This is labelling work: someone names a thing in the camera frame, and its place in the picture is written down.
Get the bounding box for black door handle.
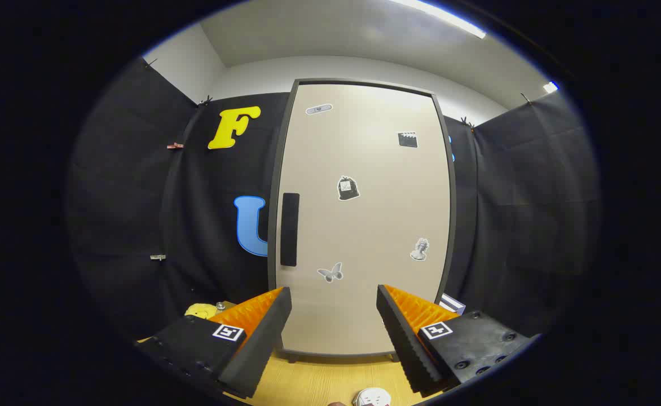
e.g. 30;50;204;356
280;193;300;267

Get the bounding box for yellow plush pineapple toy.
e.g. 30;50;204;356
184;303;218;320

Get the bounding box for ceiling light strip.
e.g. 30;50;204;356
390;0;487;39

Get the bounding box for white canvas shoe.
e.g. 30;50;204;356
353;387;390;406

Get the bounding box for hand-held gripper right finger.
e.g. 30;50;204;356
376;284;540;395

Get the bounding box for black backdrop cloth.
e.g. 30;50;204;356
68;56;602;345

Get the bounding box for grey shoe cabinet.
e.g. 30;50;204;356
267;78;457;364

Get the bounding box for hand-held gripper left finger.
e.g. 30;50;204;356
135;286;293;400

